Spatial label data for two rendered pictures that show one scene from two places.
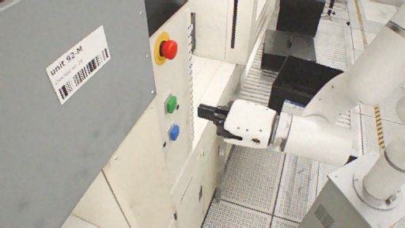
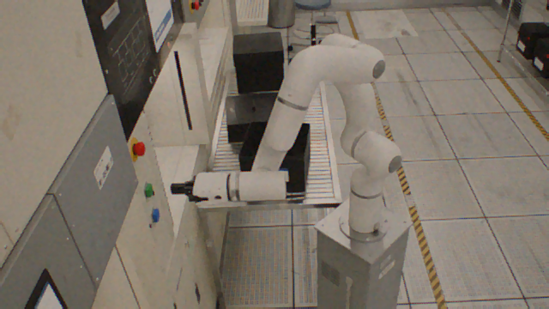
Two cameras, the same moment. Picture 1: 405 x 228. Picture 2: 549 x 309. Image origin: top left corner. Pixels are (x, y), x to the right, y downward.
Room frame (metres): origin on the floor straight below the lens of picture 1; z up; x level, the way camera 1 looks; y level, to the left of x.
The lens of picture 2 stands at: (-0.65, 0.02, 2.08)
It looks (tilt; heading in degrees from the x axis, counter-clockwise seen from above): 36 degrees down; 343
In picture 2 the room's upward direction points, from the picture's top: 4 degrees counter-clockwise
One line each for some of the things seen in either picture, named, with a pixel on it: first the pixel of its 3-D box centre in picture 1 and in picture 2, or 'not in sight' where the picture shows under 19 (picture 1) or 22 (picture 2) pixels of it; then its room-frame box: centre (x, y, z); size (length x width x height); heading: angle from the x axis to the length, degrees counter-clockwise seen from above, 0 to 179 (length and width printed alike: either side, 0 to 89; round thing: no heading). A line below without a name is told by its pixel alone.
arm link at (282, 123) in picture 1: (280, 131); (235, 187); (0.39, -0.17, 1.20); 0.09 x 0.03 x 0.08; 160
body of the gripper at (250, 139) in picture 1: (252, 123); (214, 187); (0.41, -0.11, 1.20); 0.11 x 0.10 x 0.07; 70
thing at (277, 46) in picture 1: (289, 48); (254, 113); (1.36, -0.50, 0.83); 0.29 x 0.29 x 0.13; 77
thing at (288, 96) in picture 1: (305, 93); (276, 154); (0.94, -0.47, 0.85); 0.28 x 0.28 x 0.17; 62
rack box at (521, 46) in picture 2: not in sight; (535, 40); (2.32, -3.47, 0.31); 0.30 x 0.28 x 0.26; 157
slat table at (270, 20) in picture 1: (289, 106); (276, 177); (1.35, -0.59, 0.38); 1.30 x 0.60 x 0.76; 160
